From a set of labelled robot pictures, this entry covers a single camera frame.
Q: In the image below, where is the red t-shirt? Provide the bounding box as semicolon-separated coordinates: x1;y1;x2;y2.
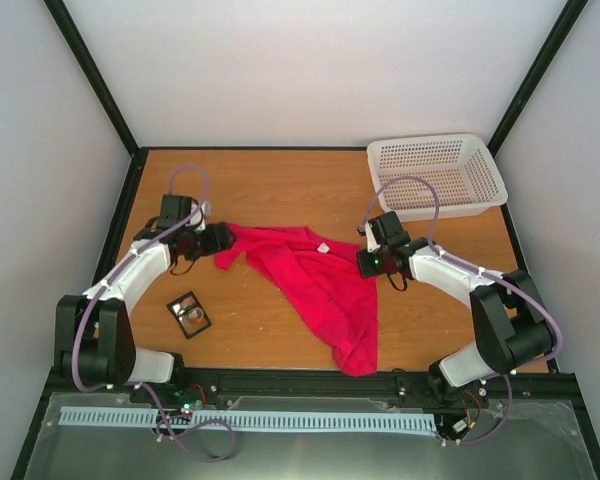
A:
214;223;379;377

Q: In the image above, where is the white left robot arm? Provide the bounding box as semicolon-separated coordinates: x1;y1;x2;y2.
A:
54;194;236;403

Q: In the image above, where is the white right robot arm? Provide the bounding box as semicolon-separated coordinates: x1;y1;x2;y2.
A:
357;212;563;404

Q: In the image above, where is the brooch in clear box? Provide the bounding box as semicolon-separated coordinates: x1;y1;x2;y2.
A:
166;291;212;340

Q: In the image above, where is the white perforated plastic basket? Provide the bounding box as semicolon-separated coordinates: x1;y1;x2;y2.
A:
367;134;508;222

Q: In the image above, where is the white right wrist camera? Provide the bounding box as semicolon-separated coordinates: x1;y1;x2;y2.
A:
357;221;379;253

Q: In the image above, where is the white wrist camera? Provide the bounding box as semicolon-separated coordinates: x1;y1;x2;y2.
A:
357;221;379;253
188;199;211;232

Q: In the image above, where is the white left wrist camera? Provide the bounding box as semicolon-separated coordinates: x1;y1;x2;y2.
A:
188;199;211;232

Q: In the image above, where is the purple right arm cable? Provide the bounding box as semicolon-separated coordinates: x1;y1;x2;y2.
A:
362;175;566;447

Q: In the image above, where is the light blue cable duct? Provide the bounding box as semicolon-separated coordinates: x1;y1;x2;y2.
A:
57;406;436;436

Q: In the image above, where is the black aluminium frame rail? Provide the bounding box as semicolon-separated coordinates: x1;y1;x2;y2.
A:
44;365;581;416

